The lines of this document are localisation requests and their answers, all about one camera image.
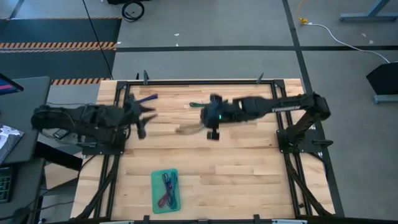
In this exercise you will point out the purple marker pen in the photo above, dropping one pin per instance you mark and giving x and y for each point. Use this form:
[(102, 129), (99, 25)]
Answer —
[(150, 97)]

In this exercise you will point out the green marker pen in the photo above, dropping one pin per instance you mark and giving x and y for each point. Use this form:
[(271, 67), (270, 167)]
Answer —
[(196, 104)]

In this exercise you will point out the green translucent plastic bin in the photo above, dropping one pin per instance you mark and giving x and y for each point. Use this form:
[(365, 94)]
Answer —
[(168, 211)]

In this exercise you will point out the black keyboard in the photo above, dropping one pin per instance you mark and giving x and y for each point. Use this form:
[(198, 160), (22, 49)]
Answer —
[(5, 186)]

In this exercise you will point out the black box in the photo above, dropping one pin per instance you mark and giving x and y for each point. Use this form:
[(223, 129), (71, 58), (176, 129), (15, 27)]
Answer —
[(385, 79)]

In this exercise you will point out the grey metal desk leg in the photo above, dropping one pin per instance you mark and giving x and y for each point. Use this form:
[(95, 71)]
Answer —
[(367, 15)]

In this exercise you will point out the grey metal foot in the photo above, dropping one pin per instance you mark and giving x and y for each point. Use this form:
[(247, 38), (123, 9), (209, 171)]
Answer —
[(387, 99)]

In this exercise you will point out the black table clamp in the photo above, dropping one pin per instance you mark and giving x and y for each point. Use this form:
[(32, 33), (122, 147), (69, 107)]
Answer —
[(260, 78), (145, 77), (146, 219), (256, 218)]

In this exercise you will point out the black power adapter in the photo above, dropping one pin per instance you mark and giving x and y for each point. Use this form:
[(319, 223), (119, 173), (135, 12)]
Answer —
[(61, 133)]

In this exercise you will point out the dark grey desk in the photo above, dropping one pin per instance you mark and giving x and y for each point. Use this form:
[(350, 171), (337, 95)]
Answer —
[(28, 193)]

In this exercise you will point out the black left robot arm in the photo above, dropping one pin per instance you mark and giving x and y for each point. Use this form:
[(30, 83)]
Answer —
[(93, 116)]

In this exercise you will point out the black hazard-striped floor mat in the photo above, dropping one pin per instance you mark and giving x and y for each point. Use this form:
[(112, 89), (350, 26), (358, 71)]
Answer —
[(62, 31)]

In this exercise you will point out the black aluminium rig frame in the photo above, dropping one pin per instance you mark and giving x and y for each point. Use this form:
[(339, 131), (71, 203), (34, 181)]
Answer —
[(202, 82)]

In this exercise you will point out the printed book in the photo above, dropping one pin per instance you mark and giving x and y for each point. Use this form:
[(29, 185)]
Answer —
[(9, 140)]

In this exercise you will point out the white bar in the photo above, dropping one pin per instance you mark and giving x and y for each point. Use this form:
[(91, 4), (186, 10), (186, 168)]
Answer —
[(289, 221), (116, 222)]

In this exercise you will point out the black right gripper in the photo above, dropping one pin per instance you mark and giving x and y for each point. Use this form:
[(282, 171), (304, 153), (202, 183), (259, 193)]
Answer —
[(217, 112)]

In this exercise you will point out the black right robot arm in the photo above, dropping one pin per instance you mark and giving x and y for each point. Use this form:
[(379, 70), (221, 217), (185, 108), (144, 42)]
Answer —
[(280, 105)]

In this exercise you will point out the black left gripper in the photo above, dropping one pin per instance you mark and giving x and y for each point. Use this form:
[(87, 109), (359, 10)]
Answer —
[(133, 113)]

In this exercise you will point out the screen with red stripe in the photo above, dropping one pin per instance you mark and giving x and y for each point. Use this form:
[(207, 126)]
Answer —
[(7, 86)]

